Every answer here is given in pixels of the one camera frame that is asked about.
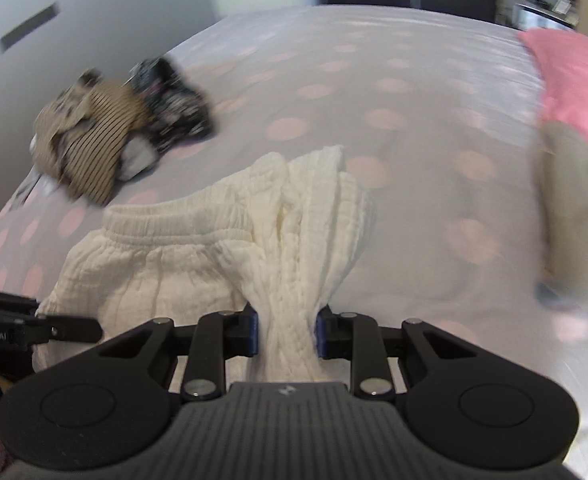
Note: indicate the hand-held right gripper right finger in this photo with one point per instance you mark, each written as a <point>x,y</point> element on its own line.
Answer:
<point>321,332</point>

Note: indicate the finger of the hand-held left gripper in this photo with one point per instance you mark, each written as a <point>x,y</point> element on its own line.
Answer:
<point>74,329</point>

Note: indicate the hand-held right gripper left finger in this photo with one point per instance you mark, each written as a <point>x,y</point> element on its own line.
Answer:
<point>254,332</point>

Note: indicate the white gauze pants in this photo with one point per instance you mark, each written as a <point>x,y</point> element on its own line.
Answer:
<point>174,260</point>

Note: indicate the cream cloth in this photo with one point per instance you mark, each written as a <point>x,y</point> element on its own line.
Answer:
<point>579,210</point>

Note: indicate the grey bed with pink dots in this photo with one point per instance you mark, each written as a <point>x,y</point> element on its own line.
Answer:
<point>424,185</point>

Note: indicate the brown striped garment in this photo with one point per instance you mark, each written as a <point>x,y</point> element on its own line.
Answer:
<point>99,150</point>

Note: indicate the light grey garment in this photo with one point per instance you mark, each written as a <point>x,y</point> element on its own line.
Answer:
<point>139,157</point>

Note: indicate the dark floral garment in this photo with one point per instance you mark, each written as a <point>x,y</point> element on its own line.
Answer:
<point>179,110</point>

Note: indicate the pink pillow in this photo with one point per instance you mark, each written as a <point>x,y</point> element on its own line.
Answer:
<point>579,85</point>

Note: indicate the white nightstand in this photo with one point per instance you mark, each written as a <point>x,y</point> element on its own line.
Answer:
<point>534,15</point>

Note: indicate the grey wall switch panel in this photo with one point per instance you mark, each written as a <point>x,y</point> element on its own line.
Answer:
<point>26,28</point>

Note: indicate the photo frame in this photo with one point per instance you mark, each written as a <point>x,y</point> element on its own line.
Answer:
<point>565,1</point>

